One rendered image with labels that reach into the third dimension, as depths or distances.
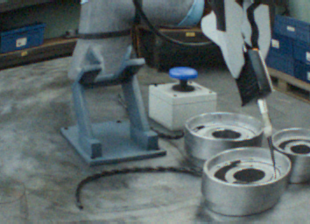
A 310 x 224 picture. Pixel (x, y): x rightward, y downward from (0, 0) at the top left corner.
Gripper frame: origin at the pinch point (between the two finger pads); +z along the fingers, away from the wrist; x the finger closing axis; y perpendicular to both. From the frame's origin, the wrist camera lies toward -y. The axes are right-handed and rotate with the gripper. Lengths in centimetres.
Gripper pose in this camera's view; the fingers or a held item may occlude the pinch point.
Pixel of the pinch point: (249, 66)
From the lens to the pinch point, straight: 48.8
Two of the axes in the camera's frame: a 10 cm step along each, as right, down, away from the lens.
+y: -4.6, -2.7, 8.5
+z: -0.2, 9.6, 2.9
